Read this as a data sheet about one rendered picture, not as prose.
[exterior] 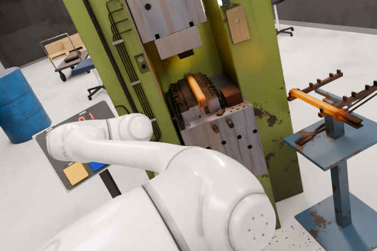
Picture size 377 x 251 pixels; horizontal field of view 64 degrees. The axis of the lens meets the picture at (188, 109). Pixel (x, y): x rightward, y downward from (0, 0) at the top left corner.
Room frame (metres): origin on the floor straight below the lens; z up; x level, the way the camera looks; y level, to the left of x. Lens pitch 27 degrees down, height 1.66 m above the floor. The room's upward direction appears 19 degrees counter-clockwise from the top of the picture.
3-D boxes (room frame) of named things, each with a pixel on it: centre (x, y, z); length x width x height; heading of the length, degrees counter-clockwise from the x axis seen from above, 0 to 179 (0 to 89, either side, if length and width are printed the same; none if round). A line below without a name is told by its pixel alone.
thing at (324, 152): (1.16, -0.65, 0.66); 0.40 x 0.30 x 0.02; 101
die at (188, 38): (1.55, -0.05, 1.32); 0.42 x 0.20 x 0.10; 1
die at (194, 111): (1.55, -0.05, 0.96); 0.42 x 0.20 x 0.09; 1
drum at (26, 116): (4.36, 2.39, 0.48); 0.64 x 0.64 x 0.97
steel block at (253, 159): (1.56, -0.11, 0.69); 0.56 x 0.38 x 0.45; 1
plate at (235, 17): (1.47, -0.37, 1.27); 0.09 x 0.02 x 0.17; 91
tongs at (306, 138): (1.29, -0.74, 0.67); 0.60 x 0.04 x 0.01; 109
